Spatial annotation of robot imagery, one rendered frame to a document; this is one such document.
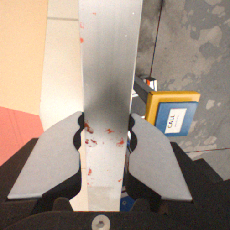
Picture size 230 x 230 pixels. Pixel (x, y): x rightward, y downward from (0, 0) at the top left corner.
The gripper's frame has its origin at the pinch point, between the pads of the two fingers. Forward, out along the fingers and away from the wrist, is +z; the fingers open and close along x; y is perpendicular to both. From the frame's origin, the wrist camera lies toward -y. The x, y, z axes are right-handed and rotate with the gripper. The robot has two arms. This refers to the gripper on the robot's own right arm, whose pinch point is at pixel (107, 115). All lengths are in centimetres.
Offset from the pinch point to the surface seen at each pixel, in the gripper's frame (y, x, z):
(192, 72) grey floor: 21, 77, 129
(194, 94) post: 5.8, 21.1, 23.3
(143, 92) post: 11.2, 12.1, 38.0
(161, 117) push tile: 11.0, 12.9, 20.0
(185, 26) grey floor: -14, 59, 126
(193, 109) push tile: 9.1, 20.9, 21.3
